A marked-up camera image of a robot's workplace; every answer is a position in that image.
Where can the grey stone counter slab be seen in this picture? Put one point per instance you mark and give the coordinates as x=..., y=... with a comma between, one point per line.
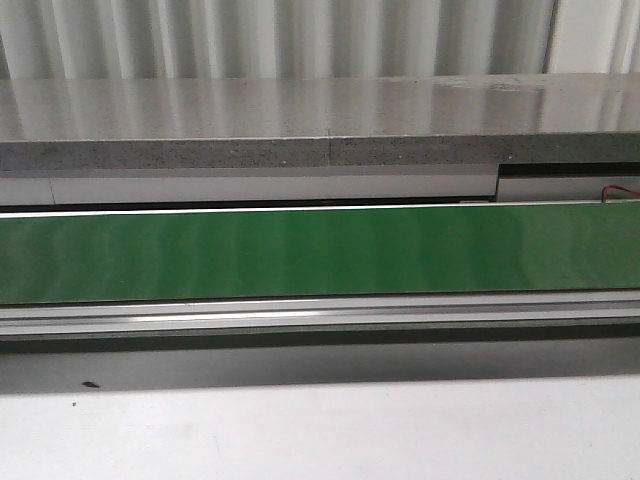
x=157, y=124

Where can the green conveyor belt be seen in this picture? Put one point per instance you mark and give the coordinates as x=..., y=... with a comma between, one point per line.
x=182, y=255

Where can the white pleated curtain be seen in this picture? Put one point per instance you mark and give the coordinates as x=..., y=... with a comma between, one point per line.
x=315, y=39

